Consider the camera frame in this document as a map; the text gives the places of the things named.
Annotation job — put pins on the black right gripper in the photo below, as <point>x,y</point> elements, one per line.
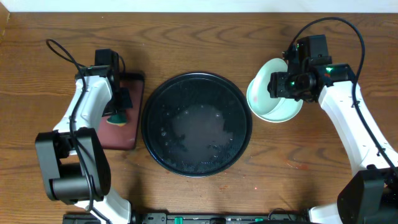
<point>278,87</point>

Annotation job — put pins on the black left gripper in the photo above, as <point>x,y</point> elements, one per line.
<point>126,102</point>

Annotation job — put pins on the green sponge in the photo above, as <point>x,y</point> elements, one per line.
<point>119,119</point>

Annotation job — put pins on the light blue plate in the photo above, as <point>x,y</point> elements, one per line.
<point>283,112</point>

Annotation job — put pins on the pale green plate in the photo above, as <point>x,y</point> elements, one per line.
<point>259,96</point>

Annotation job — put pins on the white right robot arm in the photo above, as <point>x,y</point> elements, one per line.
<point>371,194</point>

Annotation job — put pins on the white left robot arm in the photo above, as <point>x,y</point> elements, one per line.
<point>72,161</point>

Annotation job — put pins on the dark red rectangular tray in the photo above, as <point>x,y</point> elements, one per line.
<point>125,137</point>

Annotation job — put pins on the black round tray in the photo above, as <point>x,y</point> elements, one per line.
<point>196,124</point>

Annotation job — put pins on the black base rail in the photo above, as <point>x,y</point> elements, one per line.
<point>163,218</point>

